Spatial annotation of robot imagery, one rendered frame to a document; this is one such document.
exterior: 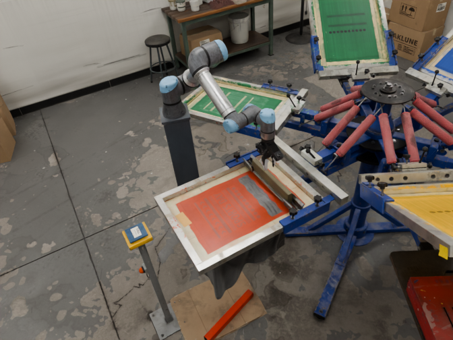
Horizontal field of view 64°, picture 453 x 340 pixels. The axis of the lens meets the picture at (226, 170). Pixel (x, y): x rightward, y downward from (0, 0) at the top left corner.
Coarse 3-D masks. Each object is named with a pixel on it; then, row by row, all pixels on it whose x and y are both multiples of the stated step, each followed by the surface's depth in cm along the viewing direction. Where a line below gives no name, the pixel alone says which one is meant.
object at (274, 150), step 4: (268, 144) 189; (272, 144) 190; (268, 148) 190; (272, 148) 189; (276, 148) 189; (272, 152) 188; (276, 152) 188; (280, 152) 189; (272, 156) 190; (276, 156) 188; (280, 156) 188; (276, 160) 188
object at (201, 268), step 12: (228, 168) 224; (240, 168) 228; (288, 168) 220; (192, 180) 218; (204, 180) 218; (300, 180) 211; (168, 192) 212; (180, 192) 214; (312, 192) 203; (168, 216) 198; (180, 228) 191; (276, 228) 186; (180, 240) 185; (252, 240) 182; (264, 240) 185; (192, 252) 179; (228, 252) 177; (240, 252) 179; (204, 264) 173; (216, 264) 175
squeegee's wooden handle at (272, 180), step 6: (252, 162) 218; (258, 162) 215; (258, 168) 213; (264, 174) 209; (270, 174) 206; (270, 180) 205; (276, 180) 202; (276, 186) 201; (282, 186) 198; (282, 192) 198; (288, 192) 195; (288, 198) 195
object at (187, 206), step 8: (240, 176) 223; (256, 176) 222; (224, 184) 218; (232, 184) 218; (240, 184) 217; (264, 184) 216; (208, 192) 214; (216, 192) 214; (248, 192) 212; (184, 200) 211; (192, 200) 210; (184, 208) 206; (192, 208) 206; (192, 216) 202; (200, 216) 201; (192, 224) 197
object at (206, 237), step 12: (252, 204) 204; (264, 216) 197; (276, 216) 197; (192, 228) 195; (204, 228) 194; (240, 228) 192; (252, 228) 192; (204, 240) 188; (216, 240) 188; (228, 240) 187
